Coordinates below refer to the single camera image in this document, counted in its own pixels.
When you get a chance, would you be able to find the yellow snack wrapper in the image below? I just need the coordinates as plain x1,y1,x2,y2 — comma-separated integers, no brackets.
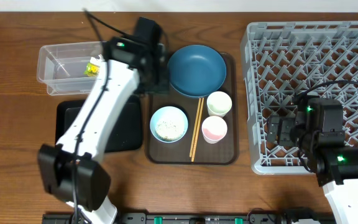
84,62,100,77

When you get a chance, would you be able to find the pink cup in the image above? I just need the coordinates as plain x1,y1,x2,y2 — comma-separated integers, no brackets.
201,116,227,144

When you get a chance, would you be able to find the light blue bowl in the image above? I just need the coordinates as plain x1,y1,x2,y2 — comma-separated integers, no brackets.
150,106,188,143

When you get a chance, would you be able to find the white tissue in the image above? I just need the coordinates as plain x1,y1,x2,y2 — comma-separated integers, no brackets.
89,55,104,67

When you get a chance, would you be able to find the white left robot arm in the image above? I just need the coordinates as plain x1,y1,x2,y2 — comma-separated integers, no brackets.
37,17,169,223

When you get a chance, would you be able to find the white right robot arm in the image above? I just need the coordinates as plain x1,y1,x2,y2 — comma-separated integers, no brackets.
267,96,358,223

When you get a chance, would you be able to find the grey dishwasher rack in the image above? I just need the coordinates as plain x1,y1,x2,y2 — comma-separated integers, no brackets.
241,21,358,175

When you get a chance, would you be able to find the clear plastic waste bin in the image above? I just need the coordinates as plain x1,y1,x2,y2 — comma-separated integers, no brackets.
36,41,144,96

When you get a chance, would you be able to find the black waste tray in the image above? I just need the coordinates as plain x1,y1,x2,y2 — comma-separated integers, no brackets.
55,95,143,152

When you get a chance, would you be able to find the dark blue plate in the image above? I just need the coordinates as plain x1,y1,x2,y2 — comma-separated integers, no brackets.
168,45,227,98

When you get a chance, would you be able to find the pale green cup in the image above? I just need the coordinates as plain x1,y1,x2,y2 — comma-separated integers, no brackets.
206,91,232,118

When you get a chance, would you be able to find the right wooden chopstick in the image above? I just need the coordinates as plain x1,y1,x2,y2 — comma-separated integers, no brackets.
191,98,204,162

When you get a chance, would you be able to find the wooden chopstick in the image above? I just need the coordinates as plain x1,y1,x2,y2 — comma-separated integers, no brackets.
189,98,202,157
191,98,204,162

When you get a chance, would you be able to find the left wooden chopstick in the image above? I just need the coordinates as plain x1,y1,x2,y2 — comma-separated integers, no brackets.
189,98,202,157

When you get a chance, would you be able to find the brown serving tray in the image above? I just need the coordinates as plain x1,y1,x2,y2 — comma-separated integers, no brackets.
145,53,239,166

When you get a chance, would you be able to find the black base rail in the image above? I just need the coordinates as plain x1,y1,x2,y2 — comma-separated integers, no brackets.
41,207,338,224

